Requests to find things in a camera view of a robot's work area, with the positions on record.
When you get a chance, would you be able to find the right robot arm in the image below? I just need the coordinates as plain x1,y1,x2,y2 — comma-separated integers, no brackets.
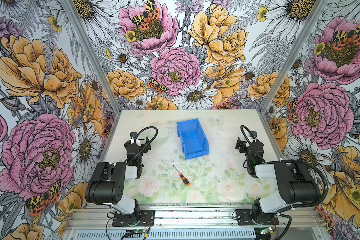
235,134,328,225

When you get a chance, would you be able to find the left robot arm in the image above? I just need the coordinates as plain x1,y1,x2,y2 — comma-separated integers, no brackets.
85,132,152,227

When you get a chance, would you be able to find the blue plastic storage bin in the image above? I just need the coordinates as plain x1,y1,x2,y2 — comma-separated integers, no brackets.
177,119,210,160

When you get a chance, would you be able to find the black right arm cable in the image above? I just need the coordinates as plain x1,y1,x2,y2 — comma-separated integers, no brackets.
239,124,266,164

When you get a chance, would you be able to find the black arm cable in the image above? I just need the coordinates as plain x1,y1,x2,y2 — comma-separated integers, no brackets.
239,124,266,164
126,125,159,164

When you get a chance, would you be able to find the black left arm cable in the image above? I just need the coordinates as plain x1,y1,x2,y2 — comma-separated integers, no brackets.
126,125,159,164

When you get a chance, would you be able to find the orange black handled screwdriver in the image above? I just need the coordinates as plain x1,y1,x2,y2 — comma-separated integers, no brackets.
173,166,190,187

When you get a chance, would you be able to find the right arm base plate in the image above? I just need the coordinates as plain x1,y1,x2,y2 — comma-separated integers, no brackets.
234,209,279,226

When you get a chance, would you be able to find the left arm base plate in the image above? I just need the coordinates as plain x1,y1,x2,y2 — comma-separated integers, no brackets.
112,210,156,227

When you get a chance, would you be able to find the aluminium front rail frame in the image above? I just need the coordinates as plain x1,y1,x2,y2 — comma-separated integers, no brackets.
63,204,330,240

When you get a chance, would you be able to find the left aluminium corner post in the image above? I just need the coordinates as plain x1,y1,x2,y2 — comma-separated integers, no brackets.
59,0,121,116

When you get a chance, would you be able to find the aluminium corner post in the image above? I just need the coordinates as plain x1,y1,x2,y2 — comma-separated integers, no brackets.
59,0,121,116
259,0,331,115

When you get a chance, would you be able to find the right aluminium corner post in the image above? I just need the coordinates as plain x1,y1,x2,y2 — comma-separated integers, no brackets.
259,0,331,115

